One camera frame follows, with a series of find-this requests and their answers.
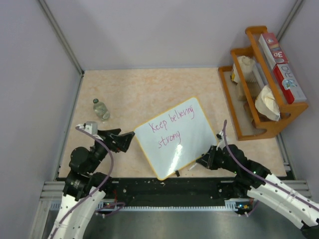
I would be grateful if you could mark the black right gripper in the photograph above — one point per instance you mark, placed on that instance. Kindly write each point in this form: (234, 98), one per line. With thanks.
(207, 160)

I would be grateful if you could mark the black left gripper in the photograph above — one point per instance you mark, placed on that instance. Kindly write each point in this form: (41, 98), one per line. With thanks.
(122, 141)

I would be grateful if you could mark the yellow-framed whiteboard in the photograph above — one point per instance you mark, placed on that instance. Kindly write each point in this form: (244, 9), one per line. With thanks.
(176, 138)

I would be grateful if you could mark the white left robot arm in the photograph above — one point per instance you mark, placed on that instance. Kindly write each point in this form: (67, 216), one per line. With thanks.
(84, 187)

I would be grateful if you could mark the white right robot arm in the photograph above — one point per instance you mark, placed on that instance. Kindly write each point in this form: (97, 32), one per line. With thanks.
(254, 180)

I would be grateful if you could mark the clear plastic bottle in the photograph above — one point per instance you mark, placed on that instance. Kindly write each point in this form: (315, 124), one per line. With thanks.
(100, 109)

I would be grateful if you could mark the orange wooden rack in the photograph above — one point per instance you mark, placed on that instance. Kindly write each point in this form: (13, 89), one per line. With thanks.
(248, 123)

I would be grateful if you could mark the crumpled beige cloth front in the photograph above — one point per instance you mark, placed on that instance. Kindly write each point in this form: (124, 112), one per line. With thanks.
(265, 104)

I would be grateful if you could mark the small yellow white box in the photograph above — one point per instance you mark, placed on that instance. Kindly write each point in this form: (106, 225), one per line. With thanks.
(235, 76)

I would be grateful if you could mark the red white box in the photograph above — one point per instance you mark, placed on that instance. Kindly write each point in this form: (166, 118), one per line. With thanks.
(288, 84)

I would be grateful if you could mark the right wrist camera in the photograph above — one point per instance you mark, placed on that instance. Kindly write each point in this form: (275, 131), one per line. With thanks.
(221, 140)

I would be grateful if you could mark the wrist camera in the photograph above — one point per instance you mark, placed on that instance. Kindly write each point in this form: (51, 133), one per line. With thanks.
(89, 128)
(221, 140)

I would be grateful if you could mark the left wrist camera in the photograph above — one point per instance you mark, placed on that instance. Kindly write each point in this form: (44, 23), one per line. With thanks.
(89, 128)

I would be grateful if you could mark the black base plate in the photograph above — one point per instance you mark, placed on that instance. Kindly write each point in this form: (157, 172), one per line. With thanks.
(172, 192)

